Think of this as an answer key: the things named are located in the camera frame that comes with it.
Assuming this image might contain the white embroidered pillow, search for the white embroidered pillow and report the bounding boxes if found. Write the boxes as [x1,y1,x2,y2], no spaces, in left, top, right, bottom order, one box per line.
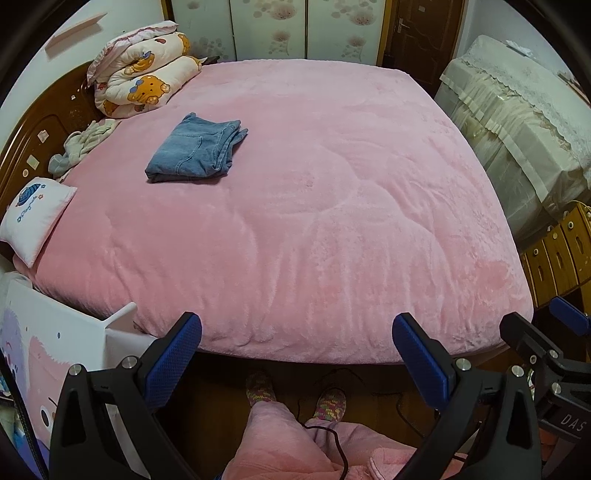
[0,177,78,269]

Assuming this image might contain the crumpled grey white cloth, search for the crumpled grey white cloth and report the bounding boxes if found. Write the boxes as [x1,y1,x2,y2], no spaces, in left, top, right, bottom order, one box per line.
[47,119,122,181]

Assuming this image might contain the blue denim jacket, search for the blue denim jacket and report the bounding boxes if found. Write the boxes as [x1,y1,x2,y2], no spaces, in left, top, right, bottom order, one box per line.
[145,113,250,184]

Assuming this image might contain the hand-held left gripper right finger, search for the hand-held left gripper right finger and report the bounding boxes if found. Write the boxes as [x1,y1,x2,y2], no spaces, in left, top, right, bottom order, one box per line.
[392,311,542,480]

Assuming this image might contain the black cable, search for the black cable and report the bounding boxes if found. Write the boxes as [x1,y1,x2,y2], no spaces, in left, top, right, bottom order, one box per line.
[295,369,419,480]

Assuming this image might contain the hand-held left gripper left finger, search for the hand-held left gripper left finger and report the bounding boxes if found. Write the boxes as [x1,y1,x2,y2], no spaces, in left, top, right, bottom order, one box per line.
[48,311,203,480]

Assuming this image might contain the brown wooden headboard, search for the brown wooden headboard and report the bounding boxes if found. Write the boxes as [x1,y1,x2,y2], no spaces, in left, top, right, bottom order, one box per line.
[0,61,101,208]

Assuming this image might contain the white pink cartoon cabinet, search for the white pink cartoon cabinet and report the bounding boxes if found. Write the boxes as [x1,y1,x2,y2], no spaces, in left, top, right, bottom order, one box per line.
[0,271,158,480]

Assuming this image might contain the knitted multicolour slipper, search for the knitted multicolour slipper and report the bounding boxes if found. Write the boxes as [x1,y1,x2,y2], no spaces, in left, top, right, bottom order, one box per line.
[245,370,279,408]
[314,389,348,423]

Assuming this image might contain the cream lace covered furniture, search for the cream lace covered furniture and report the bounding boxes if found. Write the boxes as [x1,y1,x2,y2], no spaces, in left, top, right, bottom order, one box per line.
[434,34,591,245]

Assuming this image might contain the wooden slatted crib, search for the wooden slatted crib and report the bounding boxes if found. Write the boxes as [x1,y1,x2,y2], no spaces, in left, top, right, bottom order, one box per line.
[519,200,591,311]

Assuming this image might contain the person's pink fleece clothing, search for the person's pink fleece clothing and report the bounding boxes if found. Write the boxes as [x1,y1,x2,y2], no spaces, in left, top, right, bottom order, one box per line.
[217,401,467,480]

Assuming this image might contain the white wall shelf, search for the white wall shelf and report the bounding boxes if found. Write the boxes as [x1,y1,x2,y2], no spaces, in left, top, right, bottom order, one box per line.
[45,12,110,51]

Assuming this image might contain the dark brown wooden door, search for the dark brown wooden door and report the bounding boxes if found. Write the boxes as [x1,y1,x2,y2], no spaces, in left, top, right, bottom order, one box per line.
[384,0,465,95]

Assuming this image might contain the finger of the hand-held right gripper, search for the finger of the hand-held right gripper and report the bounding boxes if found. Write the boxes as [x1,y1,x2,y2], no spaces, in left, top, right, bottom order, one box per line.
[549,296,591,335]
[499,312,578,377]

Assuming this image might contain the pink fleece bed blanket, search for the pink fleece bed blanket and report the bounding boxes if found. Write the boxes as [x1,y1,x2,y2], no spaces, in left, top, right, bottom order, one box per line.
[13,58,535,366]

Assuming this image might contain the floral sliding wardrobe doors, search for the floral sliding wardrobe doors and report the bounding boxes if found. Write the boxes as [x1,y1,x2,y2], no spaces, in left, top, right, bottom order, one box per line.
[161,0,393,66]

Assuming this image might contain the folded cartoon bear quilt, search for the folded cartoon bear quilt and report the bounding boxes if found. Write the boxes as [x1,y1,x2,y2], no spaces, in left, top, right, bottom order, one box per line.
[87,20,205,119]

